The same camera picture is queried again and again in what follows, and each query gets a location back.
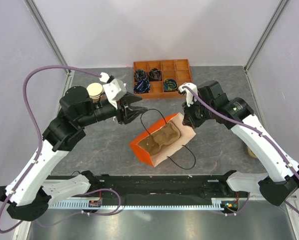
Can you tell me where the dark patterned rolled tie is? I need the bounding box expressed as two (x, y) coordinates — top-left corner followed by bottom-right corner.
(134, 69), (148, 82)

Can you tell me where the wooden compartment tray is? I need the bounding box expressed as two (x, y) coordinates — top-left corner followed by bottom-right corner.
(132, 59), (193, 99)

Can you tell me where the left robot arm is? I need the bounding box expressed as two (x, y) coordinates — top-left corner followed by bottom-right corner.
(0, 86), (148, 222)

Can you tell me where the purple cable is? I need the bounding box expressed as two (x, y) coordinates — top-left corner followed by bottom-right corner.
(0, 65), (123, 233)
(180, 86), (299, 222)

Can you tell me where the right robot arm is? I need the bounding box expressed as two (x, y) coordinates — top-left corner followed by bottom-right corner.
(178, 80), (299, 206)

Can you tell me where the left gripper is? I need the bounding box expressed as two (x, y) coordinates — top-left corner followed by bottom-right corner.
(78, 91), (149, 128)

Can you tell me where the orange paper bag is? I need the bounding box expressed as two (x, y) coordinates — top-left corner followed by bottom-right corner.
(129, 112), (196, 167)

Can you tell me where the stack of paper cups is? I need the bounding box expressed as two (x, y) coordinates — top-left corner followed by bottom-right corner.
(86, 82), (105, 103)

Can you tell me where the black brown rolled tie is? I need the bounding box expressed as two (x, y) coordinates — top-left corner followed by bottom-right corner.
(148, 68), (162, 82)

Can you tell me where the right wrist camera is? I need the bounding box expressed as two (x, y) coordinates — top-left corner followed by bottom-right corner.
(178, 82), (198, 107)

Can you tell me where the white cable duct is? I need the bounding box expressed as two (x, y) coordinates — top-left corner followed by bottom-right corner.
(49, 198), (238, 211)

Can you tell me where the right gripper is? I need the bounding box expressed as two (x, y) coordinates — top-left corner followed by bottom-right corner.
(182, 96), (215, 129)

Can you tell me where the green yellow rolled tie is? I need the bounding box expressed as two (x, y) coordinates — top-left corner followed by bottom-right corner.
(163, 78), (178, 92)

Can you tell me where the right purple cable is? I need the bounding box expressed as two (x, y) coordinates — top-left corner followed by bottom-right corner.
(180, 86), (299, 222)

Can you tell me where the blue striped rolled tie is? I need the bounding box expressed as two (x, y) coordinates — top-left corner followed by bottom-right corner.
(133, 79), (151, 94)

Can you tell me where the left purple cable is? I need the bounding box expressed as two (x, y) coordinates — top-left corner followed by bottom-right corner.
(0, 65), (123, 233)

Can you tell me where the cardboard cup carrier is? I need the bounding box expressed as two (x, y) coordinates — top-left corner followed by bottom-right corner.
(138, 121), (181, 156)
(247, 146), (258, 159)

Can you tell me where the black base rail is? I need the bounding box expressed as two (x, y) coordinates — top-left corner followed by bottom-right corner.
(87, 173), (248, 206)

